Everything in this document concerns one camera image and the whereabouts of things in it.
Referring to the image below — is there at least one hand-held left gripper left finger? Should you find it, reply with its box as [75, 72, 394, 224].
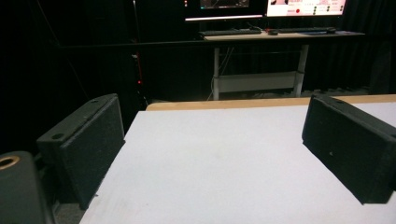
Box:
[35, 93, 126, 210]

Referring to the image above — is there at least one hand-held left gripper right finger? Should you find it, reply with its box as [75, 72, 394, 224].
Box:
[301, 93, 396, 205]

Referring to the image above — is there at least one black metal stand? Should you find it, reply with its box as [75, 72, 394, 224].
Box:
[132, 0, 149, 108]

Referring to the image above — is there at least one dark blue mouse pad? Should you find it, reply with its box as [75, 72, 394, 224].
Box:
[299, 30, 354, 36]

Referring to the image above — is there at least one wooden desk with white legs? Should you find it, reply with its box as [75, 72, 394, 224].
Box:
[204, 30, 366, 101]

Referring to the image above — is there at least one black keyboard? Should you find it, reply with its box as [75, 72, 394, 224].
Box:
[198, 28, 262, 37]
[276, 26, 332, 35]

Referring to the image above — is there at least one white table cover sheet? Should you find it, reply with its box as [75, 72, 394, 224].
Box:
[78, 102, 396, 224]

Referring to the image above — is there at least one bright computer monitor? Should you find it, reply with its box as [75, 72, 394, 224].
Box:
[266, 0, 347, 18]

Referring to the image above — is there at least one dark computer monitor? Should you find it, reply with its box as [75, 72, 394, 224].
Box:
[184, 0, 268, 22]

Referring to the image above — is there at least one black horizontal rail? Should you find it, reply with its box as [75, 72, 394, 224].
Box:
[57, 39, 216, 50]

